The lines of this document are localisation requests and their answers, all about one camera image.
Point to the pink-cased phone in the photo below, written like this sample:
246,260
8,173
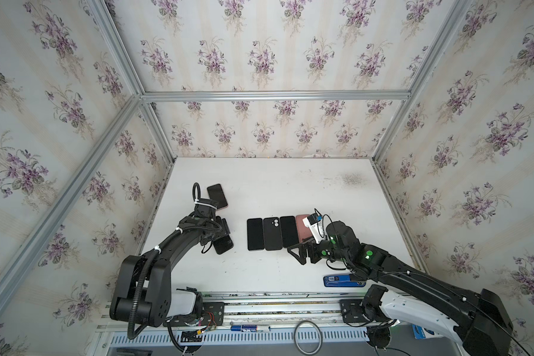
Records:
216,193
303,227

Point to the black phone left front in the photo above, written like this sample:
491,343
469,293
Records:
223,245

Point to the blue black box cutter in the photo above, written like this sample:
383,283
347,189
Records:
343,281

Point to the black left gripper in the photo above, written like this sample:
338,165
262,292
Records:
223,230

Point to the blue marker pen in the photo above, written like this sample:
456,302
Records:
250,328

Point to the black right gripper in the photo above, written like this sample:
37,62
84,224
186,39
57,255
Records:
311,250

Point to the purple smartphone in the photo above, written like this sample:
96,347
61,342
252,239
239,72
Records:
289,231

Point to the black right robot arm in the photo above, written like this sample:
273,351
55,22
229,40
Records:
478,322

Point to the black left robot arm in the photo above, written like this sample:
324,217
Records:
142,295

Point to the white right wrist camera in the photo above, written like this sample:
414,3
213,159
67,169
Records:
314,223

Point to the black smartphone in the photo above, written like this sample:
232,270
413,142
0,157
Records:
255,237

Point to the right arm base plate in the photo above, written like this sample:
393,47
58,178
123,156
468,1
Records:
352,311

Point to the black phone case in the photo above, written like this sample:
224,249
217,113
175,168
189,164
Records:
272,234

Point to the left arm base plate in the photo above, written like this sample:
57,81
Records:
212,314

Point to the blue white cardboard box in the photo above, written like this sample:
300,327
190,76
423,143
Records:
421,334

